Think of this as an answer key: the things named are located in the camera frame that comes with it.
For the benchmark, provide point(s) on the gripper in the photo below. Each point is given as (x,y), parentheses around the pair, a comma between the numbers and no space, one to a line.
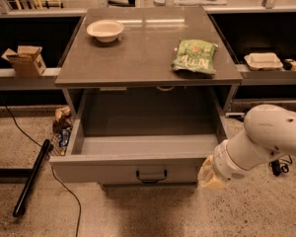
(224,164)

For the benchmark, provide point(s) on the grey top drawer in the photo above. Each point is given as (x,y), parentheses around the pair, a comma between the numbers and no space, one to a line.
(142,136)

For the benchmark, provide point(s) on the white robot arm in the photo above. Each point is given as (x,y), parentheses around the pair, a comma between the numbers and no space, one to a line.
(269,133)

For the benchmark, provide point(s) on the grey drawer cabinet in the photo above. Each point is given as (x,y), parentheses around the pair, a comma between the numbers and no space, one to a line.
(142,57)

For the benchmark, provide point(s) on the green snack bag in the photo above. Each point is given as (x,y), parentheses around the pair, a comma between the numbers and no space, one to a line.
(195,55)

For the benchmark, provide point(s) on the white foam takeout container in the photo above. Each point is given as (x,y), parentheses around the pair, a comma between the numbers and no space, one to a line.
(263,61)

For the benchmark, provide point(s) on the yellow black tape measure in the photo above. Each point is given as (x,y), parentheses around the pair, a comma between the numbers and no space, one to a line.
(289,64)

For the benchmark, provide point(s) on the black tube on floor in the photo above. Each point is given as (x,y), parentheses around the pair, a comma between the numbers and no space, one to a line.
(20,206)

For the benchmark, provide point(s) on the white paper bowl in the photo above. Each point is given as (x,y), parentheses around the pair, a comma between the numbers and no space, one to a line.
(105,30)

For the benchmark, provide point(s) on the small cardboard box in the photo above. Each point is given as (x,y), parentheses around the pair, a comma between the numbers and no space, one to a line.
(26,60)

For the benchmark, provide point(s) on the black power adapter with cable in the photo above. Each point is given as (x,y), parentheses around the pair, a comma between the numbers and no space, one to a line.
(280,166)

